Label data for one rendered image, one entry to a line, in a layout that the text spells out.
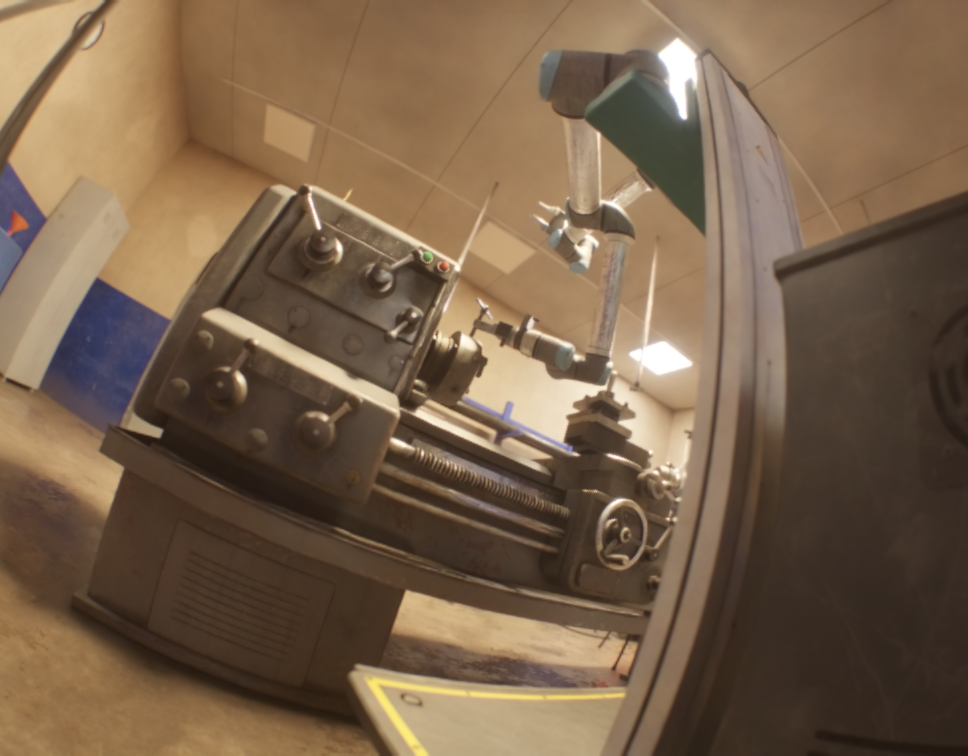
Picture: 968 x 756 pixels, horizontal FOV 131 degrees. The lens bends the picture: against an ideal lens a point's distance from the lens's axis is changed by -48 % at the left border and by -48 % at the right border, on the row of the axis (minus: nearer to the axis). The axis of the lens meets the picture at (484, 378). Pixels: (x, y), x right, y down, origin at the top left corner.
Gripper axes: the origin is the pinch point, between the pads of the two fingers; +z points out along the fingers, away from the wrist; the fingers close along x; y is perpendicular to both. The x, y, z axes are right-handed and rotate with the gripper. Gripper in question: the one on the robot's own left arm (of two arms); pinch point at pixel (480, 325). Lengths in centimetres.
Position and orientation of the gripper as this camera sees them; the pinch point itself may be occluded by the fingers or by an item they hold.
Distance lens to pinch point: 149.4
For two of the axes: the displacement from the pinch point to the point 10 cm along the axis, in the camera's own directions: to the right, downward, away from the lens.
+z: -8.8, -3.6, 3.2
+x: 2.7, 1.9, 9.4
